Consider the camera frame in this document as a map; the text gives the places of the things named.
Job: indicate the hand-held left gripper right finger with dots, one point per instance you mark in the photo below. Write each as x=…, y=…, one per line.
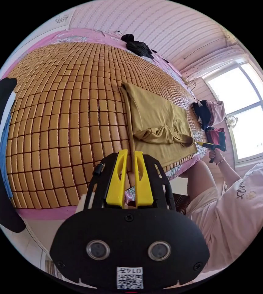
x=143, y=186

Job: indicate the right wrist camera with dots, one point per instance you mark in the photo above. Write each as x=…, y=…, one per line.
x=222, y=142

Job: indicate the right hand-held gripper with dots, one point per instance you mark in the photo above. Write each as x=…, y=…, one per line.
x=214, y=143

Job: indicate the bed with woven mat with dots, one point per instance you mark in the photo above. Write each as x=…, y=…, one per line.
x=64, y=119

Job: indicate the yellow short sleeve shirt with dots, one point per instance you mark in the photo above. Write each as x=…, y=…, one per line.
x=154, y=110

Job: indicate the black garment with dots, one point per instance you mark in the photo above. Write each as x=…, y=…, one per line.
x=138, y=47

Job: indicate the window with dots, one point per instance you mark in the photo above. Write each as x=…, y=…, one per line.
x=244, y=110

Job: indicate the pile of clothes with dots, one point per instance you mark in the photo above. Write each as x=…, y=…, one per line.
x=208, y=110

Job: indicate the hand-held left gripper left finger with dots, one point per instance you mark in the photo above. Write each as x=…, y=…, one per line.
x=115, y=183

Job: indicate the person's right forearm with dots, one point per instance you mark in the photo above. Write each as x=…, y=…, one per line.
x=229, y=170

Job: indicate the person's body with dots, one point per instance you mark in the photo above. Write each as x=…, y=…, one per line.
x=237, y=218

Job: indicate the person's left hand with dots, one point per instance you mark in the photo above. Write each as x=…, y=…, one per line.
x=80, y=204

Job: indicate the person's right hand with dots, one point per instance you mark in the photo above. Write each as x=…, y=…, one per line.
x=217, y=155

